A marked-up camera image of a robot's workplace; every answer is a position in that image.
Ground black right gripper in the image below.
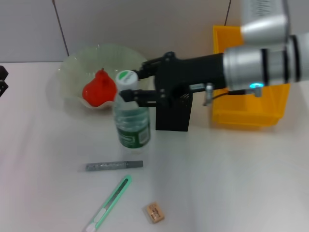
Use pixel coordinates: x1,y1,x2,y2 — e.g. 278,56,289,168
120,52,226,108

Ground clear plastic water bottle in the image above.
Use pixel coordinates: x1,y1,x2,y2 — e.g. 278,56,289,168
113,70,152,154

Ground red-orange fruit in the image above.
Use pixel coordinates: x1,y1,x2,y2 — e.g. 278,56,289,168
82,68,118,108

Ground black mesh pen holder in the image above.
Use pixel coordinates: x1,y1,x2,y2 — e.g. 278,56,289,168
155,91,194,132

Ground green glass fruit plate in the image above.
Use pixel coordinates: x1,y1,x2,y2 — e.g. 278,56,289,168
45,43,150,114

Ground grey marker pen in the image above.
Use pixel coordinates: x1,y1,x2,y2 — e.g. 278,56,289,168
84,159,144,173

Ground green utility knife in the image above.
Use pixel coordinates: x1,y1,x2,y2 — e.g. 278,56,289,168
82,174,133,232

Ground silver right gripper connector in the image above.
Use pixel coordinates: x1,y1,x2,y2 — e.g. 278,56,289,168
202,83,214,107

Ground yellow plastic bin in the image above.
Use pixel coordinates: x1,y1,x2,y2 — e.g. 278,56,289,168
211,25,290,127

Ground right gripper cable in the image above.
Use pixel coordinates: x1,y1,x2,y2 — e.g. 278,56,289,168
212,86,263,99

